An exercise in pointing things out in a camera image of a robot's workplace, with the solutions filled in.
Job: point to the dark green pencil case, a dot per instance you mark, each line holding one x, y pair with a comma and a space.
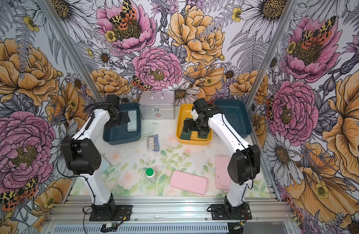
204, 136

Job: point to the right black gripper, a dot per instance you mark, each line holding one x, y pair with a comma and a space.
204, 130

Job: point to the floral table mat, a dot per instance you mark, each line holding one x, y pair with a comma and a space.
126, 176

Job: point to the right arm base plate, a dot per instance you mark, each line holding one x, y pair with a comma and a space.
227, 212

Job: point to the small clear packet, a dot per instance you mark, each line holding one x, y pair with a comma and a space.
153, 144

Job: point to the light blue pencil case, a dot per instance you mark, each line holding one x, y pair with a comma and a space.
132, 124

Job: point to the small green circuit board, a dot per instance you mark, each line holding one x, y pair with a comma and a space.
109, 227

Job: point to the aluminium front rail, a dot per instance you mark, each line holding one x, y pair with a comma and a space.
170, 210

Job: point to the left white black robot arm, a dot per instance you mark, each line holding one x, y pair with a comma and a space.
83, 158

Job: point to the green cap white bottle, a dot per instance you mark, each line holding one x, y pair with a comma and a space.
150, 174

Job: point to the dark green pencil case slanted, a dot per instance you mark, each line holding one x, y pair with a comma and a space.
186, 133

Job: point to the yellow storage tray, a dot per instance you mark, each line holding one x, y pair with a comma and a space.
184, 111

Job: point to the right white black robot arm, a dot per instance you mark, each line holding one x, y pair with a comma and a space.
244, 164

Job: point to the pink pencil case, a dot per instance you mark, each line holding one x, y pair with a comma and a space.
188, 182
222, 178

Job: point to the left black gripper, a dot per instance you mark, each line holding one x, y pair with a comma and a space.
124, 119

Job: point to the silver metal first-aid case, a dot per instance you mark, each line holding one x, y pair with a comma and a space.
157, 105

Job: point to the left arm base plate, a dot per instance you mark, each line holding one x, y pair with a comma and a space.
114, 213

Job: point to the teal storage tray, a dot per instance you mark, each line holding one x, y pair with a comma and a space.
119, 133
236, 114

